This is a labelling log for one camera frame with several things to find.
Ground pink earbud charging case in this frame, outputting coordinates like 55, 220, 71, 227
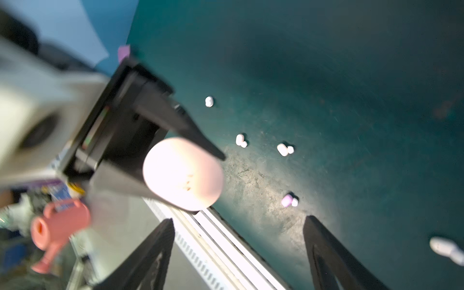
143, 137, 224, 211

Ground white earbud right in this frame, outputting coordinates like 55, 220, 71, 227
430, 237, 464, 267

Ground purple earbud right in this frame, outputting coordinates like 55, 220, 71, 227
281, 193, 299, 207

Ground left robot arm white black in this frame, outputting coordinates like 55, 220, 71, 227
1, 11, 226, 211

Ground white earbud left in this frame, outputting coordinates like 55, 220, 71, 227
205, 96, 215, 108

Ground white earbud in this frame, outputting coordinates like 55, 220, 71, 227
205, 96, 215, 108
430, 237, 464, 267

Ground pink earbud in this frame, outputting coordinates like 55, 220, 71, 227
277, 143, 295, 157
236, 134, 248, 148

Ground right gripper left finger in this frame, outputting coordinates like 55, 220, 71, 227
93, 219, 175, 290

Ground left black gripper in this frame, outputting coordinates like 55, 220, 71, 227
58, 58, 226, 206

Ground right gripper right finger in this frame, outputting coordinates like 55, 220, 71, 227
303, 216, 388, 290

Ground pink watering can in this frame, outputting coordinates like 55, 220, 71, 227
30, 199, 91, 274

